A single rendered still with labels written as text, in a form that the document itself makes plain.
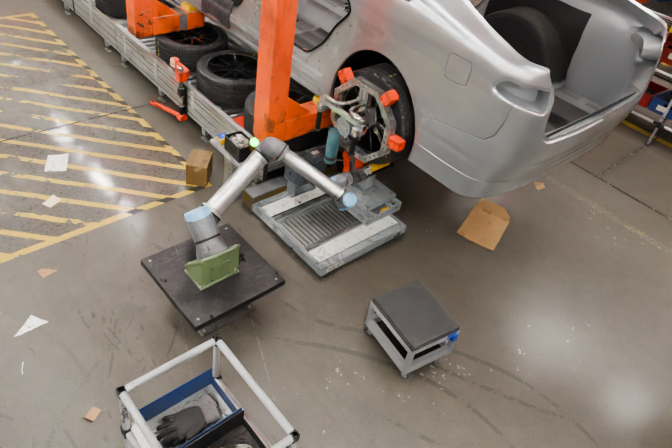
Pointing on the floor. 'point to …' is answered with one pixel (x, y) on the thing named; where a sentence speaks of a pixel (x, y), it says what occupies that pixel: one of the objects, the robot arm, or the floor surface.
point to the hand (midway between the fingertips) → (369, 165)
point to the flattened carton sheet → (485, 224)
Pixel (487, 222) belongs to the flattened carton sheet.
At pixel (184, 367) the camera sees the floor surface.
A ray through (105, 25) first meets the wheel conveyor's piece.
